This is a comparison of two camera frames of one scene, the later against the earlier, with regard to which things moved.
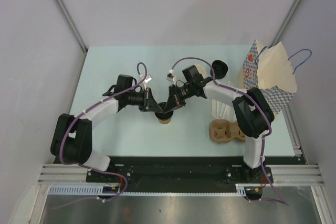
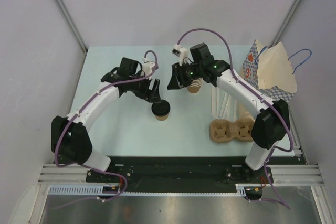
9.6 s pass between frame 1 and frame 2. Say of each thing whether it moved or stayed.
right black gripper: moved
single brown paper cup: moved
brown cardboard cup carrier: stayed
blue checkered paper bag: stayed
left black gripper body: moved
